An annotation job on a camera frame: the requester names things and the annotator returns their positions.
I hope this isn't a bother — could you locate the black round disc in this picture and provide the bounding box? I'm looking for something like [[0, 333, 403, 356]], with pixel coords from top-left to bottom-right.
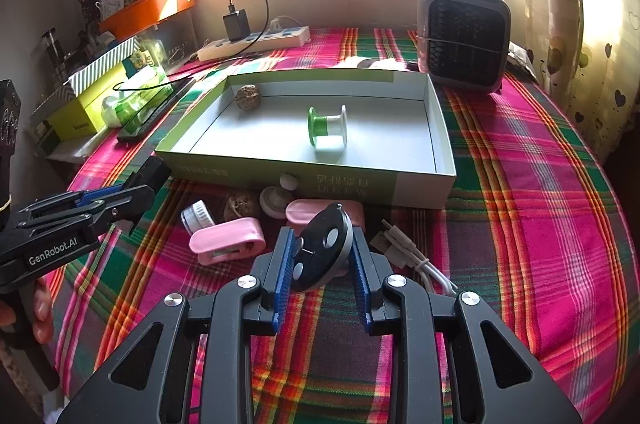
[[289, 203, 357, 293]]

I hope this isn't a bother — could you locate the white power strip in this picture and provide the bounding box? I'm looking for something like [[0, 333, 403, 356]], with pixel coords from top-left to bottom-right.
[[196, 26, 311, 62]]

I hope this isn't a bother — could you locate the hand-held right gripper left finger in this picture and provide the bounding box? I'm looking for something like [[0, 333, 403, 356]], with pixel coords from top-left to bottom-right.
[[57, 227, 306, 424]]

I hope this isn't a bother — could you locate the white usb cable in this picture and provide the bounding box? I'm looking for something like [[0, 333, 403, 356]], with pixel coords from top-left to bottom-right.
[[369, 219, 458, 297]]

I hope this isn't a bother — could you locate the striped box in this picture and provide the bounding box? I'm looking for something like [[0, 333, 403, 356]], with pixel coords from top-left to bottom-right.
[[62, 35, 142, 98]]

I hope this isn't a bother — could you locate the clear glass jar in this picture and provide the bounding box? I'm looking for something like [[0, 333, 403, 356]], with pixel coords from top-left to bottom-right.
[[32, 27, 68, 72]]

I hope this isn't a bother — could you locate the white round knob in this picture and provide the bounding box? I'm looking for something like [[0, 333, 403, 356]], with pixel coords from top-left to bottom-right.
[[259, 173, 299, 220]]

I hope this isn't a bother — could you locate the yellow-green box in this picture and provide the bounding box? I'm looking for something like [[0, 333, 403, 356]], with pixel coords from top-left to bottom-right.
[[46, 63, 131, 141]]

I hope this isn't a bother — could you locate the orange tray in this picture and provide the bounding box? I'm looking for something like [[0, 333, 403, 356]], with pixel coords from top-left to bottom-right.
[[98, 0, 196, 40]]

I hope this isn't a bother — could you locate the white plug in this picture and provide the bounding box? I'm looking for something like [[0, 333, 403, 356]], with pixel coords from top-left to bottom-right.
[[269, 15, 306, 32]]

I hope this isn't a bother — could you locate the plaid cloth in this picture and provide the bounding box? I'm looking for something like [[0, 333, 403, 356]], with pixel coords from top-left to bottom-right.
[[47, 26, 628, 424]]

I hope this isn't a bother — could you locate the black phone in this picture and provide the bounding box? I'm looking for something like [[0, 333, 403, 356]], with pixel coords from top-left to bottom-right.
[[116, 80, 198, 142]]

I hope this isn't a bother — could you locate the green printed packet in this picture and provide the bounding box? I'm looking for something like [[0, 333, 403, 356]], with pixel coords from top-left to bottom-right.
[[122, 49, 166, 72]]

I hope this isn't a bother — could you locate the green tissue packet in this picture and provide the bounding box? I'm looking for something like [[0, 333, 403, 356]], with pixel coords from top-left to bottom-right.
[[101, 65, 173, 128]]

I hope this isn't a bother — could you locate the black rectangular device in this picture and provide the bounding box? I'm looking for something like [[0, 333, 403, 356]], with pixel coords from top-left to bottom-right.
[[125, 155, 173, 195]]

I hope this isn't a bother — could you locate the person's left hand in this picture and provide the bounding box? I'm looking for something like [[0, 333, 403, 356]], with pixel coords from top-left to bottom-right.
[[0, 284, 55, 346]]

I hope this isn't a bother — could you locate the pink plastic clip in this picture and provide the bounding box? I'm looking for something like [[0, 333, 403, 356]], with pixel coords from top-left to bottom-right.
[[189, 217, 266, 265], [285, 199, 366, 235]]

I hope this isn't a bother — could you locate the grey space heater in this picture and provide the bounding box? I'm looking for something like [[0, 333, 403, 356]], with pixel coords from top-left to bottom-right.
[[416, 0, 512, 94]]

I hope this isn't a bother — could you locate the heart print curtain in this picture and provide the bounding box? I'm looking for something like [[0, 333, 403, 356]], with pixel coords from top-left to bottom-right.
[[520, 0, 640, 165]]

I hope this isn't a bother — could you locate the brown walnut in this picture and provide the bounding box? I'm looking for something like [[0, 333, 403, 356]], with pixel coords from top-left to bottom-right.
[[223, 193, 261, 221], [235, 85, 263, 110]]

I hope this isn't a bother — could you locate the black charger adapter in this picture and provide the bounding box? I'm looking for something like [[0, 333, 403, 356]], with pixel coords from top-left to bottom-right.
[[222, 3, 251, 42]]

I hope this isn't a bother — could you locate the shallow cardboard box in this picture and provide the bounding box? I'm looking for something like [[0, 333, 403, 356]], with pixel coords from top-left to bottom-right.
[[154, 69, 457, 208]]

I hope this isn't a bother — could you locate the small clear jar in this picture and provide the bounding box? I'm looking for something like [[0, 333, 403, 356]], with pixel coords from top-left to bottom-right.
[[181, 201, 216, 235]]

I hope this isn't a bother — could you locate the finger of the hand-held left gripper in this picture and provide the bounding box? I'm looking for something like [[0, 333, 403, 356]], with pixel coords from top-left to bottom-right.
[[17, 184, 157, 245], [12, 187, 133, 220]]

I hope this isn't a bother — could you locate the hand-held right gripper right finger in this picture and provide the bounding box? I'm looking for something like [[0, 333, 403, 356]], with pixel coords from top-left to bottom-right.
[[350, 227, 583, 424]]

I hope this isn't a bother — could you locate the black charger cable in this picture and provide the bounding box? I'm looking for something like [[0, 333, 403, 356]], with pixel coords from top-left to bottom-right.
[[229, 0, 272, 55]]

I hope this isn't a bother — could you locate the green and white spool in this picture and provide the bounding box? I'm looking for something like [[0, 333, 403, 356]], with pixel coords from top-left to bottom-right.
[[306, 104, 349, 152]]

